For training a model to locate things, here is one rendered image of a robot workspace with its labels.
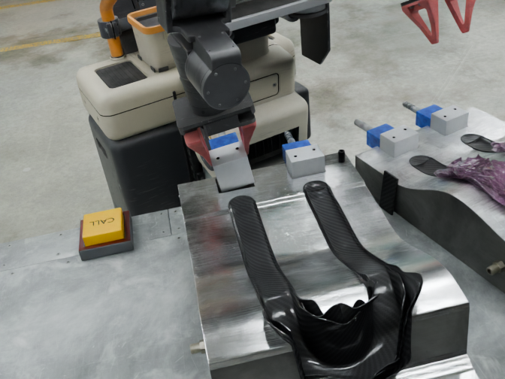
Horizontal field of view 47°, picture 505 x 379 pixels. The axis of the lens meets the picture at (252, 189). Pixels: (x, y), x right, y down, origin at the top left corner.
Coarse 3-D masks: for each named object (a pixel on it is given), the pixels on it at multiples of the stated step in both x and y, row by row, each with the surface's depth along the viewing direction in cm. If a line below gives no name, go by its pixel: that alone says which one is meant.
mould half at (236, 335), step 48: (192, 192) 84; (240, 192) 83; (288, 192) 82; (336, 192) 81; (192, 240) 76; (288, 240) 74; (384, 240) 72; (240, 288) 65; (336, 288) 60; (432, 288) 58; (240, 336) 56; (432, 336) 58
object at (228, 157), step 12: (216, 144) 85; (228, 144) 83; (240, 144) 82; (216, 156) 81; (228, 156) 81; (240, 156) 80; (216, 168) 80; (228, 168) 81; (240, 168) 82; (228, 180) 83; (240, 180) 83; (252, 180) 84
